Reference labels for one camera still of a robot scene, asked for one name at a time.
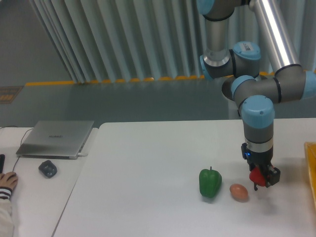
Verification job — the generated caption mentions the black small tray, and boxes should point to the black small tray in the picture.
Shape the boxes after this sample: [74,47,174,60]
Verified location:
[39,160,57,178]

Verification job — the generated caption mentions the black laptop cable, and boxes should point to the black laptop cable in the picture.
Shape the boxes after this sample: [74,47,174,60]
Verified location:
[0,125,34,173]

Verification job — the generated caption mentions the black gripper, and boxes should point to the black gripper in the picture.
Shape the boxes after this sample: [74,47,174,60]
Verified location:
[241,143,280,191]

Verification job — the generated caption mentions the silver laptop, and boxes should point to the silver laptop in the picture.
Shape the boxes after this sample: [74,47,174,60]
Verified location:
[16,120,94,159]

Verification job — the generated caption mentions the person's hand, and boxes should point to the person's hand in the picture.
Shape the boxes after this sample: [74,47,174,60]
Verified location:
[0,171,18,192]

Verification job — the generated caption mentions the green bell pepper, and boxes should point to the green bell pepper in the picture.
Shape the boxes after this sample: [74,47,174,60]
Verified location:
[198,167,222,198]

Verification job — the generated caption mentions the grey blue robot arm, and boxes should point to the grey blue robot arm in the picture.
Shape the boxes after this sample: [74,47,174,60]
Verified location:
[197,0,316,188]

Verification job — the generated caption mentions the black keyboard edge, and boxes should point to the black keyboard edge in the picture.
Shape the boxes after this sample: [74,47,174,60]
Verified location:
[0,154,5,173]

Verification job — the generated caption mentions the striped cream sleeve forearm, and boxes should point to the striped cream sleeve forearm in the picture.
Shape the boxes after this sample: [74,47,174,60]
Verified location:
[0,187,14,237]

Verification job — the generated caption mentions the white usb plug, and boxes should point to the white usb plug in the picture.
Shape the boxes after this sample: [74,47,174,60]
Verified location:
[78,153,88,157]

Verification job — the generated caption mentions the brown egg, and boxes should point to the brown egg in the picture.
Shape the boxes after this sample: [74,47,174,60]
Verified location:
[230,184,248,200]

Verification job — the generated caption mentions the red bell pepper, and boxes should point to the red bell pepper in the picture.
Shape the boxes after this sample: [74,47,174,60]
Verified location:
[249,167,266,187]

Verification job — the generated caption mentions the yellow basket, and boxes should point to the yellow basket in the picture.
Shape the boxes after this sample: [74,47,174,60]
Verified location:
[304,142,316,202]

